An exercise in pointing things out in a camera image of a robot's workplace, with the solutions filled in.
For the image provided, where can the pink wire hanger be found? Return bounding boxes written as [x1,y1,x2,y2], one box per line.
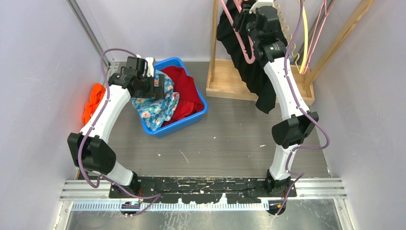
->
[301,0,334,75]

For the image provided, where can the black garment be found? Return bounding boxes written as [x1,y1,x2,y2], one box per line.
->
[216,0,288,114]

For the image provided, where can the wooden rack post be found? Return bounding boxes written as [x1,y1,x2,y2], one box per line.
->
[207,0,218,86]
[304,0,375,89]

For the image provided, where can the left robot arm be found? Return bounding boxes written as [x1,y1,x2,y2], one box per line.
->
[68,56,164,198]

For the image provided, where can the pink plastic hanger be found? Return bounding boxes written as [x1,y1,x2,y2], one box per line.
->
[220,0,256,64]

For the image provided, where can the wooden rack base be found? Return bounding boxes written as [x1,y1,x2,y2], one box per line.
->
[206,59,315,106]

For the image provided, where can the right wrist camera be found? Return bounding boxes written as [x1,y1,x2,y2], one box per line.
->
[249,0,274,13]

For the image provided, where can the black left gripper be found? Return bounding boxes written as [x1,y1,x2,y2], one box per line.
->
[133,73,165,100]

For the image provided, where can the aluminium frame rail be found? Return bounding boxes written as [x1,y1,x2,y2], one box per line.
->
[66,0,103,57]

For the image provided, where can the wooden rack post right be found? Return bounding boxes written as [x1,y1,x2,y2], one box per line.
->
[304,0,375,89]

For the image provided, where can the wooden rack post left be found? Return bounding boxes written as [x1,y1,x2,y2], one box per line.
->
[207,0,218,86]

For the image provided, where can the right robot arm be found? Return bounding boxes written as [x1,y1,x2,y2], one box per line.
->
[233,1,318,197]

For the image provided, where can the orange cloth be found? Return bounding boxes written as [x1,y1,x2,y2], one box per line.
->
[82,83,106,125]

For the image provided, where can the blue plastic bin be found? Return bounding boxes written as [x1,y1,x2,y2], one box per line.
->
[139,57,208,138]

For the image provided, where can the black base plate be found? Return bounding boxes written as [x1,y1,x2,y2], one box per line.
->
[109,176,297,205]

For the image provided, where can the wooden hanger with metal hook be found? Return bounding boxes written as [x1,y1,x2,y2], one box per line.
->
[273,0,310,75]

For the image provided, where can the red pleated skirt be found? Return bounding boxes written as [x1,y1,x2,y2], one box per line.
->
[161,66,205,127]

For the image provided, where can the blue floral garment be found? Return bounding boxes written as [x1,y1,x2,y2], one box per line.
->
[132,70,180,131]

